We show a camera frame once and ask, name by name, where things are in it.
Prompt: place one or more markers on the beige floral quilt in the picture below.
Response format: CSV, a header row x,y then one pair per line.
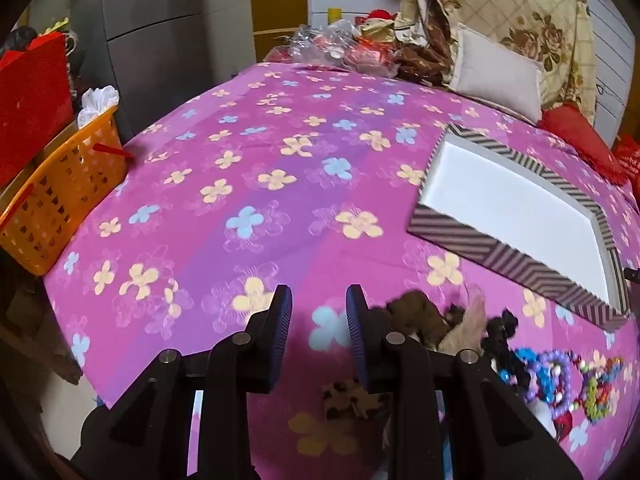
x,y
525,5

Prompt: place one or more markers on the grey refrigerator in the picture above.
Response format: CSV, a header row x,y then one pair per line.
x,y
165,10

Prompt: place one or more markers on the black rounded object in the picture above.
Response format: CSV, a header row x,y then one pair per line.
x,y
17,40

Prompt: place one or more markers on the white cloth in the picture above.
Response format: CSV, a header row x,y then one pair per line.
x,y
97,102

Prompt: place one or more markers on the black scrunchie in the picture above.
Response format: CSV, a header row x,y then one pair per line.
x,y
502,340

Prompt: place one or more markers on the pink floral bedsheet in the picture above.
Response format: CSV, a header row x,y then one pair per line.
x,y
250,160

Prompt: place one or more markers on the red stuffed toy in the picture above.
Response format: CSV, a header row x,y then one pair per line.
x,y
377,22

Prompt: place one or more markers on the red pillow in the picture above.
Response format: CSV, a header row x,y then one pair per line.
x,y
575,130

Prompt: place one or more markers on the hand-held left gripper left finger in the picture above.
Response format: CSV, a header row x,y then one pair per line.
x,y
282,320

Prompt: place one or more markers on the beige scrunchie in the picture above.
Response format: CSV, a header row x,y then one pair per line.
x,y
467,325

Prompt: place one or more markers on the orange plastic basket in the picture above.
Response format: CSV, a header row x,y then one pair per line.
x,y
65,185

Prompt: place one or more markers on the clear plastic bag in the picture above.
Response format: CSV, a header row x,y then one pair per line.
x,y
325,45

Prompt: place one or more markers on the leopard print scrunchie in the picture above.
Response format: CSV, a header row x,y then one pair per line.
x,y
350,400

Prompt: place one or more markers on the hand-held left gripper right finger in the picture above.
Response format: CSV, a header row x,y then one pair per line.
x,y
357,325

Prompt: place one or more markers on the red paper bag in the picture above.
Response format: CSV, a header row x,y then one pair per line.
x,y
30,100

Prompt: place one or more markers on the brown scrunchie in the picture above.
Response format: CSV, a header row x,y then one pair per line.
x,y
417,317

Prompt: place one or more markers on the striped cardboard box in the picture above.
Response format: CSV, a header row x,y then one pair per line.
x,y
500,200

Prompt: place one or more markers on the white pillow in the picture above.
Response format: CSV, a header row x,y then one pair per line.
x,y
495,75

